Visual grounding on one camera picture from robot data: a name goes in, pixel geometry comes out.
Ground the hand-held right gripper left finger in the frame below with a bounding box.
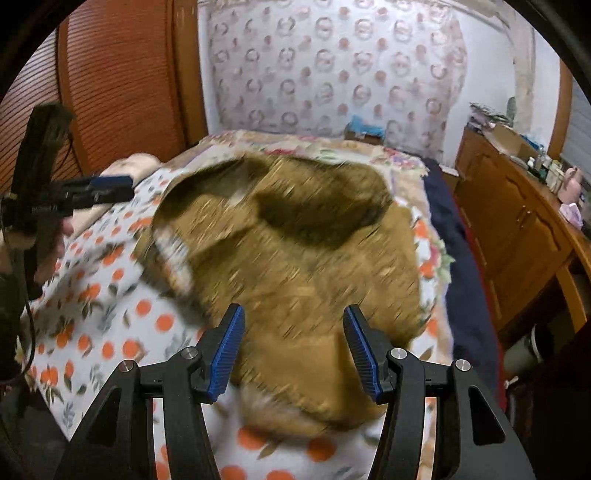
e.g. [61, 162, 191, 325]
[53, 303, 246, 480]

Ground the circle print curtain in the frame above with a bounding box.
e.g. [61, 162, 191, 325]
[205, 0, 469, 164]

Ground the orange print white sheet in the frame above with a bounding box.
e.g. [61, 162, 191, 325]
[16, 166, 455, 480]

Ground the beige lace curtain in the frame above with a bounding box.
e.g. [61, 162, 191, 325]
[510, 18, 536, 125]

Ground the brown patterned shirt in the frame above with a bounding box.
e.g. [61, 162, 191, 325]
[134, 154, 430, 437]

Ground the stack of folded cloths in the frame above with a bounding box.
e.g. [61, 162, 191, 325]
[467, 102, 511, 130]

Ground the navy bed sheet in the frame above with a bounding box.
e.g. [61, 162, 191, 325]
[422, 157, 502, 398]

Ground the wooden cabinet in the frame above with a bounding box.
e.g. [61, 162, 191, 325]
[455, 127, 591, 342]

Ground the open cardboard box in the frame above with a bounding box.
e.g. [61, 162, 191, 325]
[489, 122, 539, 158]

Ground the pink jug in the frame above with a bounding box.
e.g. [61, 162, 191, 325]
[557, 167, 583, 204]

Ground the person's left hand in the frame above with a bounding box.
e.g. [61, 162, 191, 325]
[36, 217, 75, 284]

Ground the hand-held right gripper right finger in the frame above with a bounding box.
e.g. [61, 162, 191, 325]
[342, 304, 539, 480]

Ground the small cardboard box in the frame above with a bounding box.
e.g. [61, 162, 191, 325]
[344, 131, 384, 147]

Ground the wooden window frame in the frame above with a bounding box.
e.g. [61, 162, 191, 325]
[549, 60, 574, 158]

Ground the pale pink cloth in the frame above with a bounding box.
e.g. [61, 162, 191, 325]
[99, 154, 163, 181]

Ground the grey metal flask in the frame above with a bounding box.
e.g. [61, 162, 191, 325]
[503, 323, 550, 377]

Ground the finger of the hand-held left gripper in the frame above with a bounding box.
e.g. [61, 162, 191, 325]
[58, 175, 134, 209]

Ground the blue plastic bag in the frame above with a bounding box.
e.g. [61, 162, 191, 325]
[348, 115, 384, 137]

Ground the pink tissue pack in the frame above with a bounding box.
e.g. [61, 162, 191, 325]
[560, 203, 585, 227]

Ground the grey window blind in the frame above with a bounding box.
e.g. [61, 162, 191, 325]
[561, 85, 591, 162]

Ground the wooden louvred door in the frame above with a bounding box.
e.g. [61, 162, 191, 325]
[0, 0, 206, 195]

